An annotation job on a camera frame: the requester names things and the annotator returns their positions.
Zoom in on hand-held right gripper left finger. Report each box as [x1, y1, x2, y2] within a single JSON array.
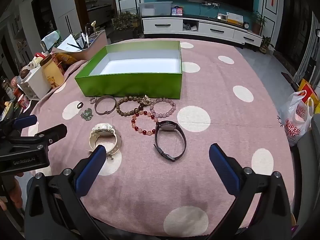
[[24, 144, 110, 240]]

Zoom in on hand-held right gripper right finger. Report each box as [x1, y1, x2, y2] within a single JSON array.
[[209, 143, 293, 240]]

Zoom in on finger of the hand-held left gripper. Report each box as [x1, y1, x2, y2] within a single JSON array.
[[0, 123, 68, 155], [0, 114, 38, 137]]

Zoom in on green stone brooch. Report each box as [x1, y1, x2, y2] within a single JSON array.
[[80, 107, 94, 120]]

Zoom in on silver bangle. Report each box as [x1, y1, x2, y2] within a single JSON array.
[[94, 95, 117, 116]]

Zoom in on red bead bracelet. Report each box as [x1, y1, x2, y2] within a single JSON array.
[[131, 110, 158, 136]]

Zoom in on black wrist watch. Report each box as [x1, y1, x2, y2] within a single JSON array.
[[153, 120, 187, 162]]

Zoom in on pink bead bracelet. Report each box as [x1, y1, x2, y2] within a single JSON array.
[[149, 97, 177, 118]]

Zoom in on gold ornament brooch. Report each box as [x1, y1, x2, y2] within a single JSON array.
[[139, 94, 152, 107]]

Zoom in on green cardboard box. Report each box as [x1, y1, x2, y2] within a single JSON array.
[[74, 40, 183, 99]]

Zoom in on person's left hand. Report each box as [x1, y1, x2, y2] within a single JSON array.
[[0, 171, 25, 209]]

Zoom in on pink polka dot tablecloth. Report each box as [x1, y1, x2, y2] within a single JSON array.
[[21, 39, 295, 238]]

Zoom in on yellow bottle with brown lid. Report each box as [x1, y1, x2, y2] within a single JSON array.
[[40, 54, 65, 88]]

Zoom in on orange snack packet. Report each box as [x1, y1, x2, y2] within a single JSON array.
[[54, 52, 78, 65]]

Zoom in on grey chair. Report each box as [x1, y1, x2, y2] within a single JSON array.
[[291, 114, 320, 230]]

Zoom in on white plastic bag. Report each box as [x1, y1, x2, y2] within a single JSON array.
[[279, 90, 314, 147]]

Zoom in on white papers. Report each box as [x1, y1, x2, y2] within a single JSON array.
[[50, 34, 84, 53]]

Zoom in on pink desk bin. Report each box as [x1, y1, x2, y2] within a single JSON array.
[[75, 29, 108, 60]]

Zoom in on yellow and red bag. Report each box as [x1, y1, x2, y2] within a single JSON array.
[[299, 78, 320, 114]]

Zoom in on small potted plant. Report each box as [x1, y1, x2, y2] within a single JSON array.
[[260, 36, 274, 54]]

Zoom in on bushy potted plant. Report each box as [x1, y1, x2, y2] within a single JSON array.
[[111, 11, 142, 39]]

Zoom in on tall potted plant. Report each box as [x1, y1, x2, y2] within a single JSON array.
[[251, 10, 268, 35]]

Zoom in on yellow and white box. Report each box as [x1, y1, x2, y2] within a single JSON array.
[[226, 12, 244, 25]]

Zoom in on white television cabinet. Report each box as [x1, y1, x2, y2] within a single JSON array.
[[141, 16, 263, 47]]

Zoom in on clear storage bin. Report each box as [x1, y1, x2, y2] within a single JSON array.
[[139, 2, 173, 17]]

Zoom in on dark wooden door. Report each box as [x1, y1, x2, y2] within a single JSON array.
[[275, 0, 310, 70]]

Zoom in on brown wooden bead bracelet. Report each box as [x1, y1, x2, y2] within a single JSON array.
[[116, 95, 147, 117]]

